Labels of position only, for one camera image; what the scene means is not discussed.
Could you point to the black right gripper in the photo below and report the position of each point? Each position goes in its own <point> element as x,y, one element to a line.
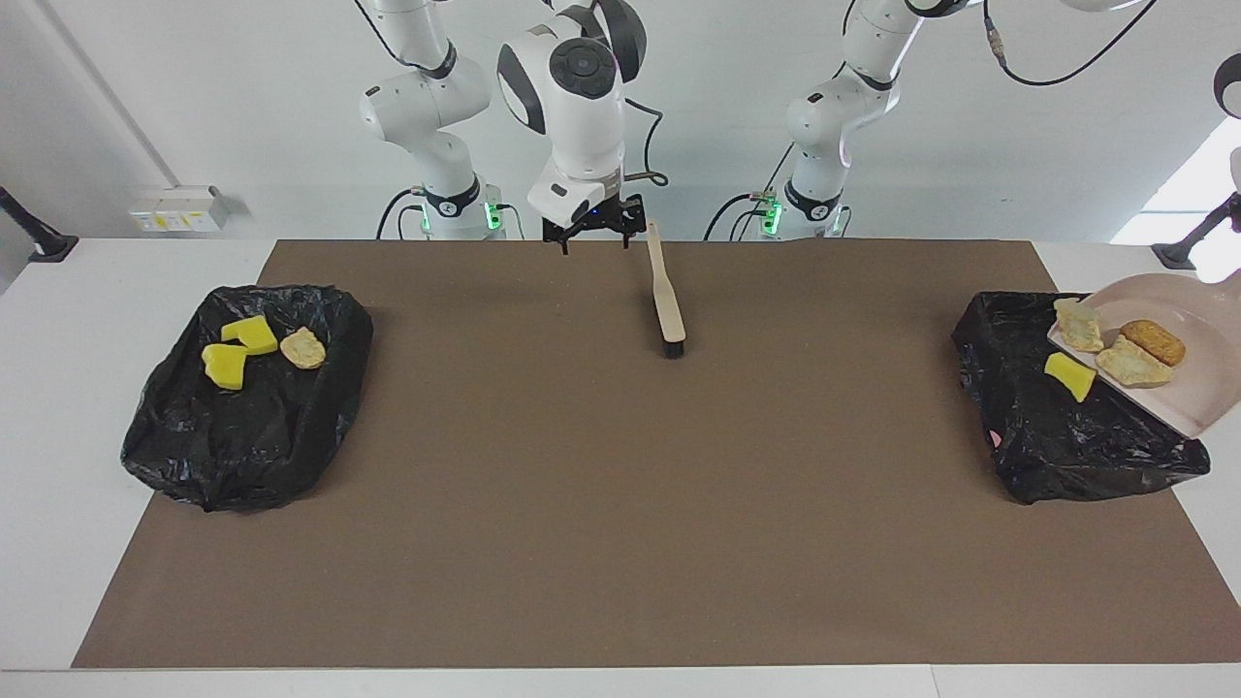
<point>601,215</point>

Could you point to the beige brush with black bristles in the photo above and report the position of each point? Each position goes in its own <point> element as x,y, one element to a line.
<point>667,301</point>

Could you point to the golden croissant piece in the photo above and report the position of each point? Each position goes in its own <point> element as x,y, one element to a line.
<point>302,348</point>
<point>1132,366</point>
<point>1079,326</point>

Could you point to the yellow sponge with green side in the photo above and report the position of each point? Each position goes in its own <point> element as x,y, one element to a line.
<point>225,366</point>

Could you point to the small yellow sponge piece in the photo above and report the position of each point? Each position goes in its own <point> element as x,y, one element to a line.
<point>1069,375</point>

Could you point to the golden brown bread roll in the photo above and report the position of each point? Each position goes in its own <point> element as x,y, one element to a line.
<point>1154,342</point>

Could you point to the beige plastic dustpan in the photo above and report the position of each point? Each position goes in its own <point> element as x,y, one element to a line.
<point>1212,388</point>

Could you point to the rounded black bag-lined trash bin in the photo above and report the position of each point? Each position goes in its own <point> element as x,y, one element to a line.
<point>252,436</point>

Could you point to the boxy black bag-lined trash bin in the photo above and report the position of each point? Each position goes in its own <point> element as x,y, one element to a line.
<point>1047,446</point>

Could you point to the brown table mat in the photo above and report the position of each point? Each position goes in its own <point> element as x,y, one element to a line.
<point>582,611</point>

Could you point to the black clamp stand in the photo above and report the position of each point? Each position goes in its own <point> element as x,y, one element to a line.
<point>53,248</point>
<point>1173,257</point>

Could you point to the white wall outlet box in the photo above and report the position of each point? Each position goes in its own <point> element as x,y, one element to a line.
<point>175,208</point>

